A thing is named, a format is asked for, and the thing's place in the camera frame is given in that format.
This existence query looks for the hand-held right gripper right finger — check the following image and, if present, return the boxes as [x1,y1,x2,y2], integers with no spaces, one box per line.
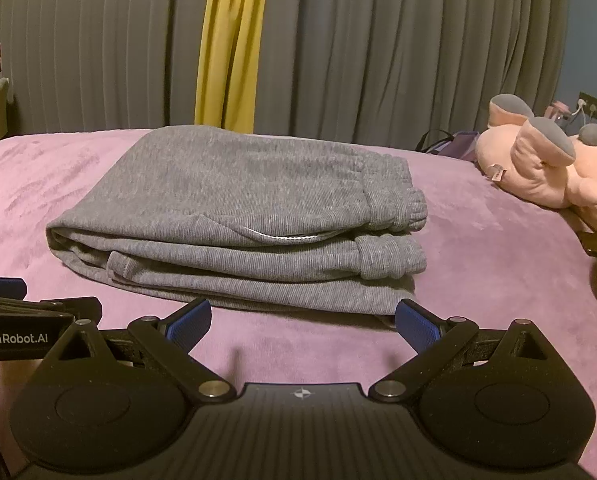
[369,297,550,407]

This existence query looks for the black flat object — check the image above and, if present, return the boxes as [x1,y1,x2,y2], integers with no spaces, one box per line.
[575,229,597,259]

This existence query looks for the grey curtain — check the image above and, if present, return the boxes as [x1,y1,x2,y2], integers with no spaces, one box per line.
[0,0,214,137]
[254,0,570,162]

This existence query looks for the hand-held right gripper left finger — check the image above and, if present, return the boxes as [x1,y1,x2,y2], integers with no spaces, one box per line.
[53,297,235,407]

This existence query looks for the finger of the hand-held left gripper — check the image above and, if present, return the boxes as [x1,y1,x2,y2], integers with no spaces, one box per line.
[0,276,28,304]
[0,297,103,332]

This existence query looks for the purple bag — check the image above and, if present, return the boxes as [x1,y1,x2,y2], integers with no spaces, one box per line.
[415,129,481,164]

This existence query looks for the grey pants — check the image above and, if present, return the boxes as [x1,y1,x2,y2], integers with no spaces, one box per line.
[45,127,429,332]

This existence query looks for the yellow curtain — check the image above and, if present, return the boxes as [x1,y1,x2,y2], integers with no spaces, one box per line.
[194,0,272,135]

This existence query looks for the pink plush toy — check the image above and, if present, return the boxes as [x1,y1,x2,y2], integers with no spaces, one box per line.
[475,93,597,235]

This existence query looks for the purple blanket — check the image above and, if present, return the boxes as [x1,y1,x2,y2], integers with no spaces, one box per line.
[0,128,597,480]

